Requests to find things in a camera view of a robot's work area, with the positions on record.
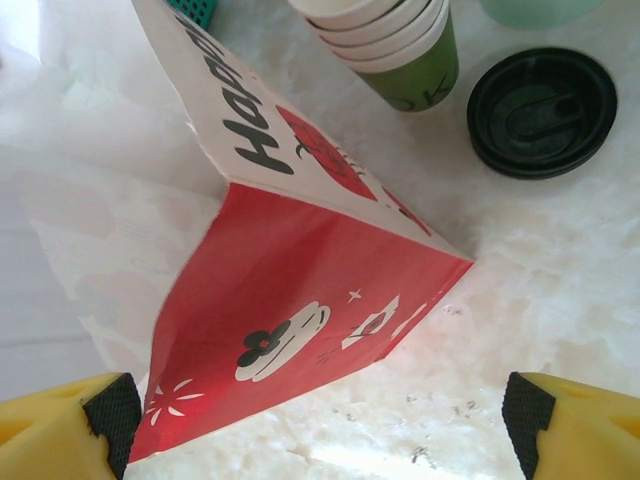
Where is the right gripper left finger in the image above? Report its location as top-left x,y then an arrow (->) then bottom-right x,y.
0,370 -> 144,480

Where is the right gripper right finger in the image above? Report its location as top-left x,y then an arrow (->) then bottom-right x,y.
501,370 -> 640,480

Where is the printed paper gift bag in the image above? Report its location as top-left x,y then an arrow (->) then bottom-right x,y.
22,0 -> 476,464

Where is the stack of black plastic lids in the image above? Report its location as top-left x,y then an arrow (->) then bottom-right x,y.
466,46 -> 620,181

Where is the stack of green paper cups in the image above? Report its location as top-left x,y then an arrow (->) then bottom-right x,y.
287,0 -> 461,115

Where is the mint green straw holder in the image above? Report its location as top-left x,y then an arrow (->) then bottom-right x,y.
477,0 -> 609,32

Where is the teal plastic basket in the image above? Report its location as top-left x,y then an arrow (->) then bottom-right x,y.
162,0 -> 219,30

